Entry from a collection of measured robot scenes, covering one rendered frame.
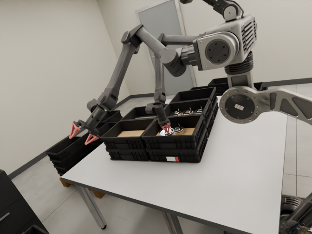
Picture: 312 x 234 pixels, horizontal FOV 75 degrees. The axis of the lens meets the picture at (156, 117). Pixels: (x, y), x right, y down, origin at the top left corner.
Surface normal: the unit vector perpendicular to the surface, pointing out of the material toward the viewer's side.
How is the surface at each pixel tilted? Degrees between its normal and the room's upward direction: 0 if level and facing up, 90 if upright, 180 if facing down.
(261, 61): 90
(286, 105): 90
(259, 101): 90
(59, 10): 90
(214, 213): 0
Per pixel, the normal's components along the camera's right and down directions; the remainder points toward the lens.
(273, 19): -0.51, 0.47
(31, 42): 0.82, -0.01
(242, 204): -0.28, -0.88
